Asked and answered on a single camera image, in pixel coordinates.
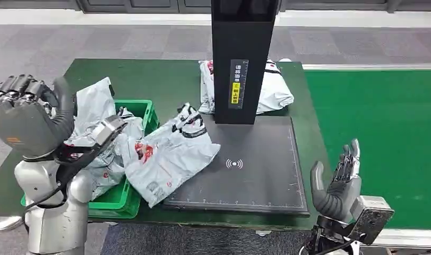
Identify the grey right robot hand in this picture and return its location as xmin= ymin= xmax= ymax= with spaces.
xmin=309 ymin=138 xmax=363 ymax=223

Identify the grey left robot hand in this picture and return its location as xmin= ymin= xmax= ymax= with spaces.
xmin=0 ymin=74 xmax=77 ymax=160

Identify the green plastic crate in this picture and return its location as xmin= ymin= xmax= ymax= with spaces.
xmin=20 ymin=99 xmax=160 ymax=220

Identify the black scanner stand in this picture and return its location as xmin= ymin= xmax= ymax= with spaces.
xmin=161 ymin=0 xmax=311 ymax=217

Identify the silver round floor object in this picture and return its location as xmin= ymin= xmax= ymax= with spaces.
xmin=0 ymin=216 xmax=25 ymax=232

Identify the green conveyor belt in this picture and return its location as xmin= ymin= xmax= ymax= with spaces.
xmin=303 ymin=70 xmax=431 ymax=230

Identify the dark grey floor mat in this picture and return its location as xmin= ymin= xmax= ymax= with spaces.
xmin=100 ymin=223 xmax=315 ymax=255

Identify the black yellow scanner label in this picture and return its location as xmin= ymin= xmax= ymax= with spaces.
xmin=228 ymin=59 xmax=250 ymax=110

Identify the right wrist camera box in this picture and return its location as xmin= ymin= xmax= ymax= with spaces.
xmin=348 ymin=195 xmax=395 ymax=245

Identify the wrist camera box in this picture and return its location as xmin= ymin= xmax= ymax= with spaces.
xmin=348 ymin=195 xmax=395 ymax=245
xmin=91 ymin=115 xmax=128 ymax=147

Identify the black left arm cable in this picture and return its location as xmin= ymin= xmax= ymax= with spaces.
xmin=23 ymin=146 xmax=98 ymax=213

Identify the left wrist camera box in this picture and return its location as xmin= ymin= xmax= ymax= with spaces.
xmin=91 ymin=115 xmax=128 ymax=147

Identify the dark grey wall cabinet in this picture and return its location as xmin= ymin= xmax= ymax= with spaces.
xmin=76 ymin=0 xmax=213 ymax=14

